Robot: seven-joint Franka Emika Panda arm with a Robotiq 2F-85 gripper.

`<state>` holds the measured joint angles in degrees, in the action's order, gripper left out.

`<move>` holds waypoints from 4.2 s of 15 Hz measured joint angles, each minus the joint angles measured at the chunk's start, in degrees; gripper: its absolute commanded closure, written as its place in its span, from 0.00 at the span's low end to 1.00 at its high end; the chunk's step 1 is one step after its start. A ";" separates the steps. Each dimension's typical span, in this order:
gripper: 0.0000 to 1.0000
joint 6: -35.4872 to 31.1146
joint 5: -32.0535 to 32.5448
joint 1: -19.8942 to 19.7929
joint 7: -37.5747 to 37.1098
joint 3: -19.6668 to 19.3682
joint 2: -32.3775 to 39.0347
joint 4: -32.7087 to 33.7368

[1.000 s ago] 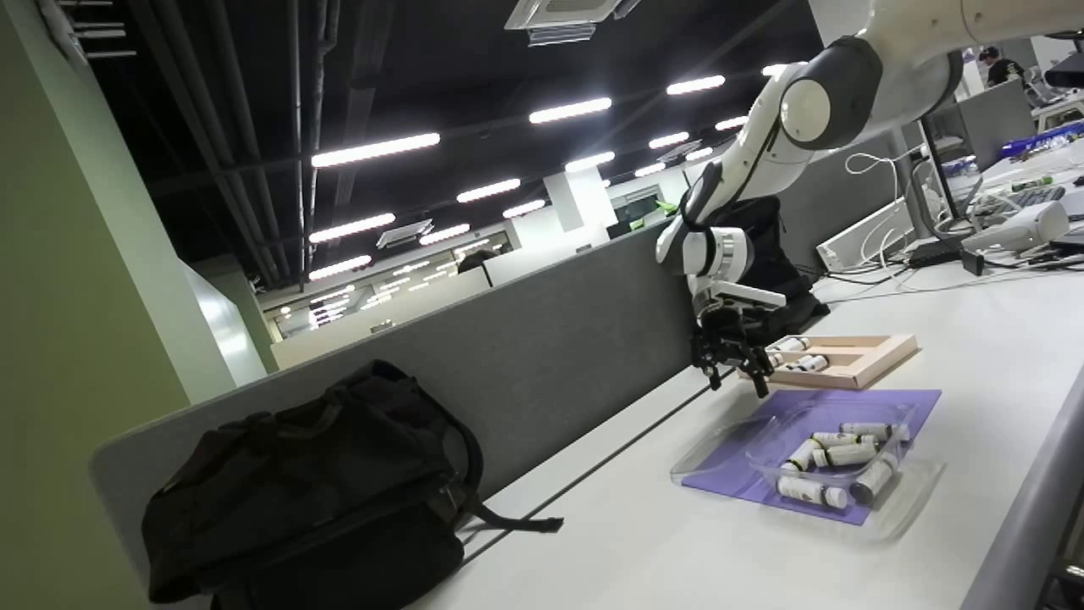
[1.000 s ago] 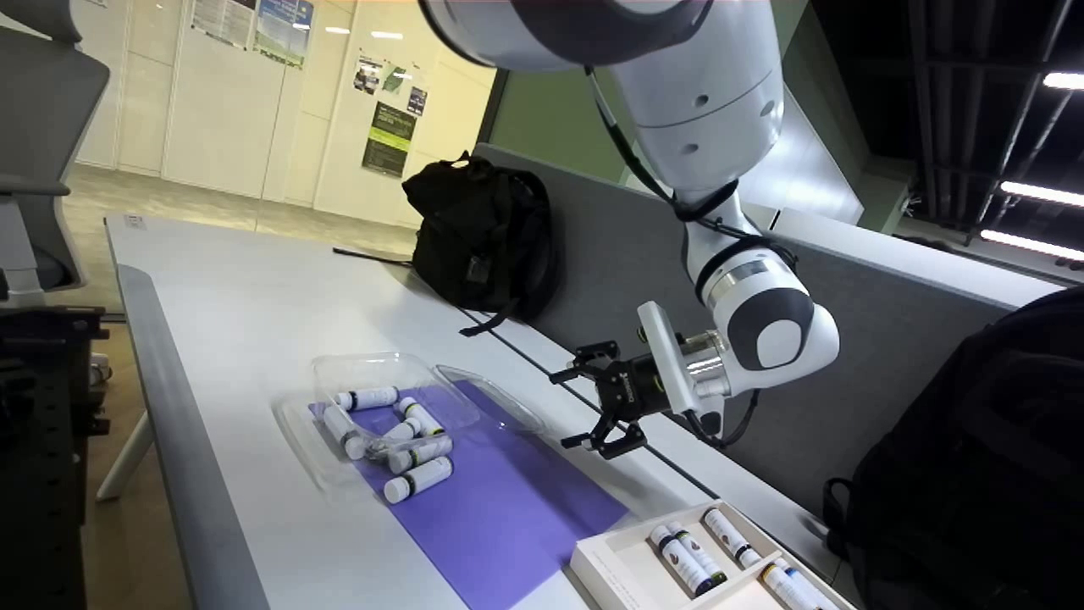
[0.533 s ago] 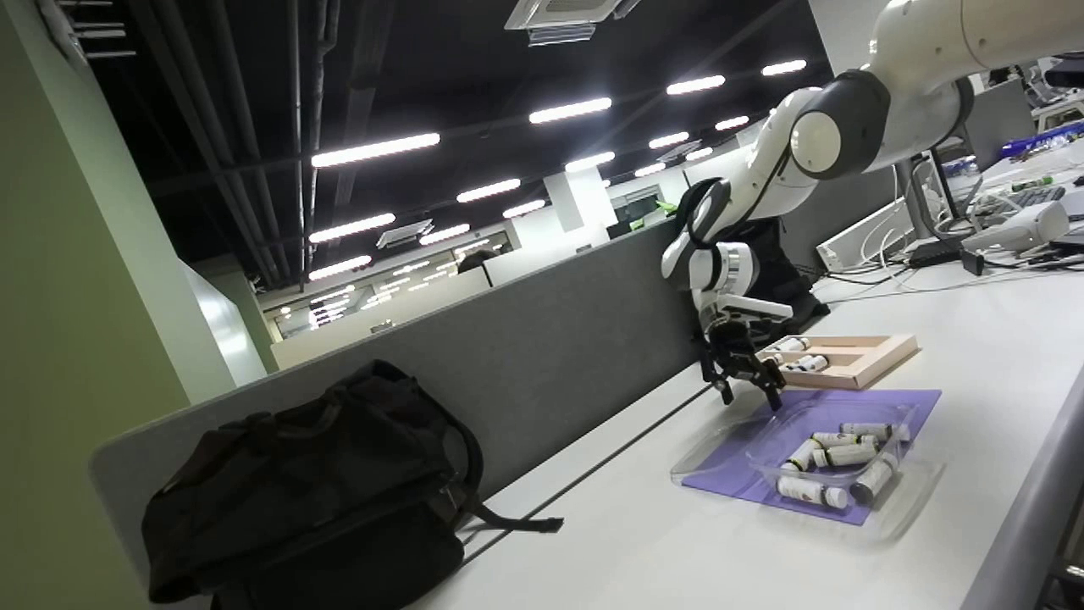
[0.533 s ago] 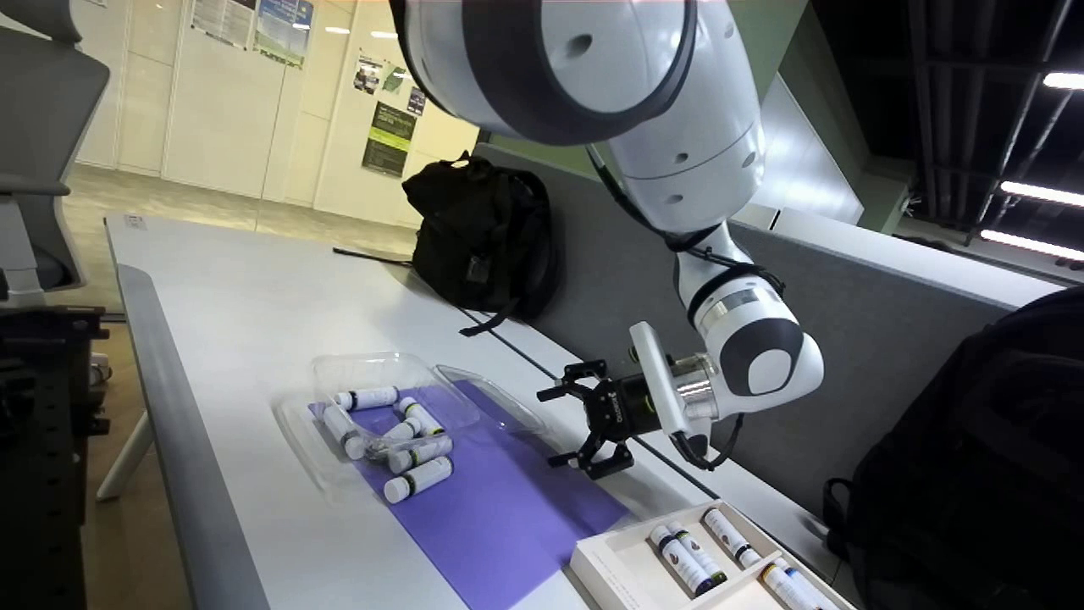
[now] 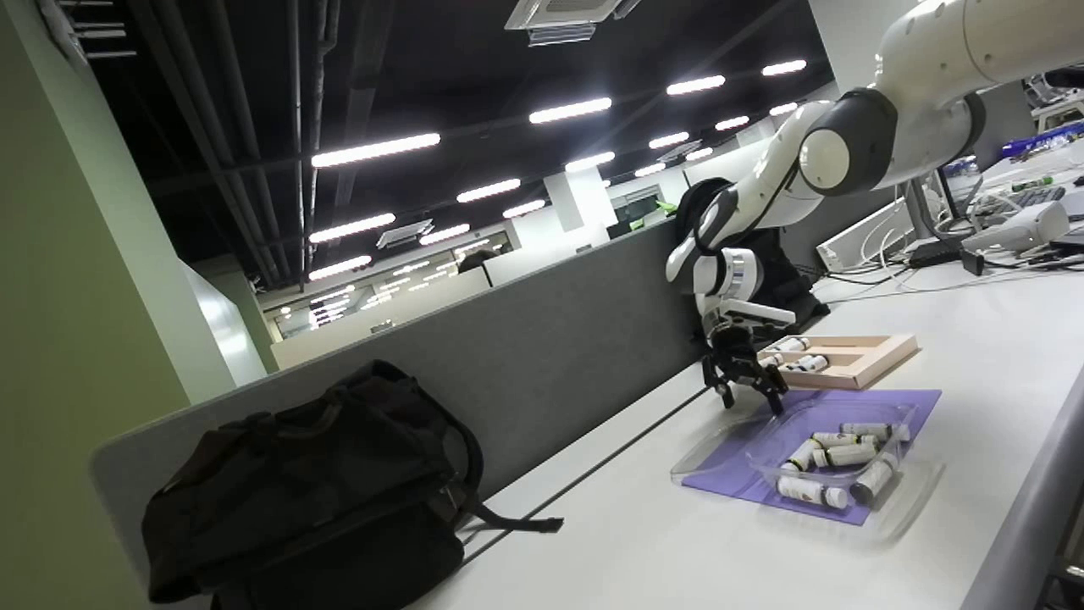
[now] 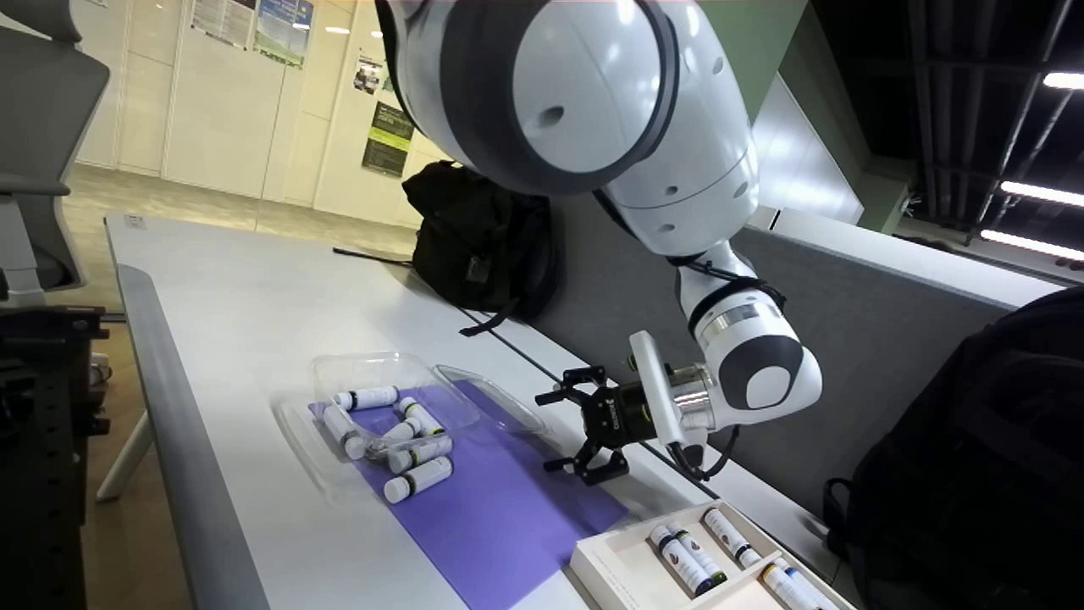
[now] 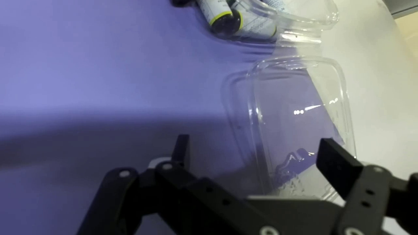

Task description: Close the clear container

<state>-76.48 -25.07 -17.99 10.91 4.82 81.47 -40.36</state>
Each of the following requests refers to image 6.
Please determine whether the black office chair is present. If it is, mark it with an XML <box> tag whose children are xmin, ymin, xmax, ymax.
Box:
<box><xmin>0</xmin><ymin>0</ymin><xmax>116</xmax><ymax>301</ymax></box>

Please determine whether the wooden tray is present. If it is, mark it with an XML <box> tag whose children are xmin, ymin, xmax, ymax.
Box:
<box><xmin>567</xmin><ymin>503</ymin><xmax>860</xmax><ymax>610</ymax></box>

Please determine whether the pale wall poster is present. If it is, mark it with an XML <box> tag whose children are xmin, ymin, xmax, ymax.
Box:
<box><xmin>186</xmin><ymin>0</ymin><xmax>261</xmax><ymax>50</ymax></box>

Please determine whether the black equipment rack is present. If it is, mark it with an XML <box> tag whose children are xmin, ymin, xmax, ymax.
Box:
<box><xmin>0</xmin><ymin>301</ymin><xmax>116</xmax><ymax>610</ymax></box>

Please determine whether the purple mat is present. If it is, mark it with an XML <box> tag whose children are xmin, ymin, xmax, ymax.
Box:
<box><xmin>309</xmin><ymin>378</ymin><xmax>636</xmax><ymax>610</ymax></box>

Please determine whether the dark green wall sign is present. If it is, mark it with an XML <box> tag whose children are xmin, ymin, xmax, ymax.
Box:
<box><xmin>360</xmin><ymin>100</ymin><xmax>416</xmax><ymax>179</ymax></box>

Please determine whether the tall black backpack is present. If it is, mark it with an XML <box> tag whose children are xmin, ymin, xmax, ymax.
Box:
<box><xmin>820</xmin><ymin>284</ymin><xmax>1084</xmax><ymax>610</ymax></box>

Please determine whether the clear plastic container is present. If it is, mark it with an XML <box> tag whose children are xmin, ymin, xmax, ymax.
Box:
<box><xmin>268</xmin><ymin>348</ymin><xmax>486</xmax><ymax>507</ymax></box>

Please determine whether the blue wall poster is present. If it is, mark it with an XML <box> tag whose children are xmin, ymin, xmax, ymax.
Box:
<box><xmin>251</xmin><ymin>0</ymin><xmax>319</xmax><ymax>70</ymax></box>

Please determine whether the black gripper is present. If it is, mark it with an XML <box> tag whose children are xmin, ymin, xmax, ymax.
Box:
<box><xmin>532</xmin><ymin>364</ymin><xmax>663</xmax><ymax>490</ymax></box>

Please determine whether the wide black backpack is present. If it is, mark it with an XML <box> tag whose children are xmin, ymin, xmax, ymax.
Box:
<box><xmin>334</xmin><ymin>157</ymin><xmax>567</xmax><ymax>338</ymax></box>

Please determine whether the white table leg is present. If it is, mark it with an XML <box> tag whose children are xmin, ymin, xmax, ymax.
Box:
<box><xmin>97</xmin><ymin>404</ymin><xmax>157</xmax><ymax>507</ymax></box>

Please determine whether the small wall notice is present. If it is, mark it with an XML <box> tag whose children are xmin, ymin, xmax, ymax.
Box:
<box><xmin>349</xmin><ymin>59</ymin><xmax>386</xmax><ymax>100</ymax></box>

